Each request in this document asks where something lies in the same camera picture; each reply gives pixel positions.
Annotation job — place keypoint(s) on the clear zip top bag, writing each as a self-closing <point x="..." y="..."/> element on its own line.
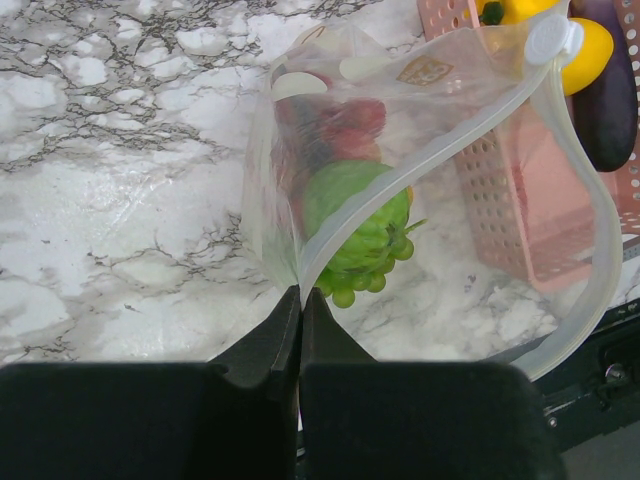
<point x="456" y="307"/>

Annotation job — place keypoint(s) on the purple eggplant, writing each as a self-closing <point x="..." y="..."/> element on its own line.
<point x="605" y="112"/>

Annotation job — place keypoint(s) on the green round fruit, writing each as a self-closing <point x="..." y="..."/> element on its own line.
<point x="339" y="191"/>

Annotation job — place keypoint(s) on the black mounting rail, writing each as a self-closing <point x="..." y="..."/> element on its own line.
<point x="596" y="390"/>

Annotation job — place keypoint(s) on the yellow bell pepper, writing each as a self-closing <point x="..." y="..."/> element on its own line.
<point x="503" y="12"/>

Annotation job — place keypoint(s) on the green grape bunch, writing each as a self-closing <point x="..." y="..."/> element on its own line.
<point x="360" y="280"/>

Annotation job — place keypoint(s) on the pink plastic basket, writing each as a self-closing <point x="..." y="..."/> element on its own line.
<point x="537" y="207"/>

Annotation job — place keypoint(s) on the red cherry bunch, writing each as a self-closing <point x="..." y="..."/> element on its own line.
<point x="314" y="132"/>

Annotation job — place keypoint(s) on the yellow lemon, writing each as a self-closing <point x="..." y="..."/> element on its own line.
<point x="596" y="51"/>

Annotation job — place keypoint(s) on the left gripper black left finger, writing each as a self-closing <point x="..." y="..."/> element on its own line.
<point x="233" y="417"/>

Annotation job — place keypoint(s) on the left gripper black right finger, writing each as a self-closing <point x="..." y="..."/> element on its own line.
<point x="369" y="419"/>

